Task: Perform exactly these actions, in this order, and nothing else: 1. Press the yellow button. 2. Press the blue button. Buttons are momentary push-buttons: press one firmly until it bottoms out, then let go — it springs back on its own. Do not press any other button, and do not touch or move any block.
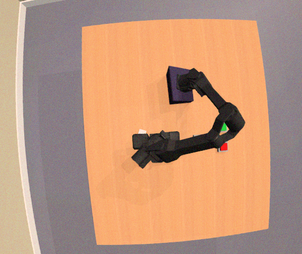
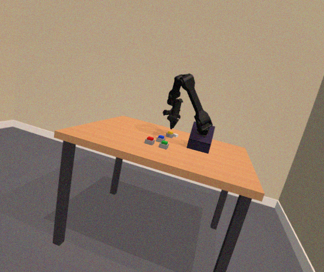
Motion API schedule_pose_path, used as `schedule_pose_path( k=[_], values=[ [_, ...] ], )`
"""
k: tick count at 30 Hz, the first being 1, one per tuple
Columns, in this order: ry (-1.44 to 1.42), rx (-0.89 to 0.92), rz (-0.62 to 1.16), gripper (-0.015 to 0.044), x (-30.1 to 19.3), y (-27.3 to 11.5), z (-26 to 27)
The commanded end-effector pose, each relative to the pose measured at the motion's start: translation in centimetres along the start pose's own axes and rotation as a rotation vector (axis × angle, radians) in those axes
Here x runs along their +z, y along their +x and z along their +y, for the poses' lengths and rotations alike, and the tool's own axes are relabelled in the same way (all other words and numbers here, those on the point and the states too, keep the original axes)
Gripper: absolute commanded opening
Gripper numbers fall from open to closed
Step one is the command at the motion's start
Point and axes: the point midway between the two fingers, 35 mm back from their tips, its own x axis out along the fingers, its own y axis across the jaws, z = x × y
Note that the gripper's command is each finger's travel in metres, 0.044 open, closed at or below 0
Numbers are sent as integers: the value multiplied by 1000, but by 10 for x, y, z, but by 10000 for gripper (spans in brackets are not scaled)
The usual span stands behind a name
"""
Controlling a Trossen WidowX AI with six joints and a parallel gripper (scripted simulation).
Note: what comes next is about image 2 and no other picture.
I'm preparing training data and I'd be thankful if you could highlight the yellow button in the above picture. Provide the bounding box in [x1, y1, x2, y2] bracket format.
[166, 131, 174, 138]

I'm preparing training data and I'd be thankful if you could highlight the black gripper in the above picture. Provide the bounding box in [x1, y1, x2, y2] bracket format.
[167, 107, 180, 129]

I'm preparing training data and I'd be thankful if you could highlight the green button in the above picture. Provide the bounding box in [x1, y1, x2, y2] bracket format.
[159, 141, 169, 150]

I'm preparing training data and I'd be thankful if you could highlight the red button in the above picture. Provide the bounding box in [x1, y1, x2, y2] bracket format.
[145, 137, 155, 145]

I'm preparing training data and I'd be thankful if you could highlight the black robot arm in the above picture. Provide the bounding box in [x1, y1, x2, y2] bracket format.
[167, 73, 213, 137]

